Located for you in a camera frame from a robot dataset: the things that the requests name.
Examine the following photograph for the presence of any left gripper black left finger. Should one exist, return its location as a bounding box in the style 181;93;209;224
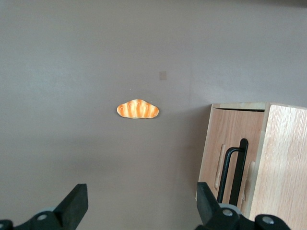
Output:
0;183;89;230

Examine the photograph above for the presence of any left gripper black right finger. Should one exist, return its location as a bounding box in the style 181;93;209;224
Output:
195;181;292;230

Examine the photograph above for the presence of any black metal drawer handle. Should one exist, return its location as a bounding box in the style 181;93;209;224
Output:
217;138;249;207

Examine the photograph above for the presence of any light wooden cabinet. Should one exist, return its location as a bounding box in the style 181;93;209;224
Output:
195;102;307;230

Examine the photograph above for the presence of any orange striped toy bread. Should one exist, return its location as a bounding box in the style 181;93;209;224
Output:
117;98;159;120

